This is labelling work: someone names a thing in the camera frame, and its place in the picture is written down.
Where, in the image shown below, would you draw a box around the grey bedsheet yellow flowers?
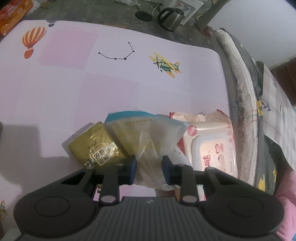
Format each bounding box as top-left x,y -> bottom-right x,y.
219,27 -> 292,197

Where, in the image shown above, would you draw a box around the pink pillow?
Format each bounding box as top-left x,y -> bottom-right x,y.
275,169 -> 295,240

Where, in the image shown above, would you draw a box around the plaid quilt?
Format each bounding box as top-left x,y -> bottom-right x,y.
256,61 -> 295,170

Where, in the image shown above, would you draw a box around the clear snack bag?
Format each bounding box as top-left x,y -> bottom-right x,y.
105,111 -> 189,191

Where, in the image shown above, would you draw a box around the black electric kettle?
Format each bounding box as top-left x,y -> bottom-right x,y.
157,8 -> 185,32

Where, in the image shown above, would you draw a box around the orange snack package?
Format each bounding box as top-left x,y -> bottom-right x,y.
0,0 -> 33,36

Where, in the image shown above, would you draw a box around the pink play mat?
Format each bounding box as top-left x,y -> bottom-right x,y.
1,21 -> 229,231

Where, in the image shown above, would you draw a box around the red wet wipes pack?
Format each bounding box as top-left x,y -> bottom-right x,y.
170,109 -> 238,178

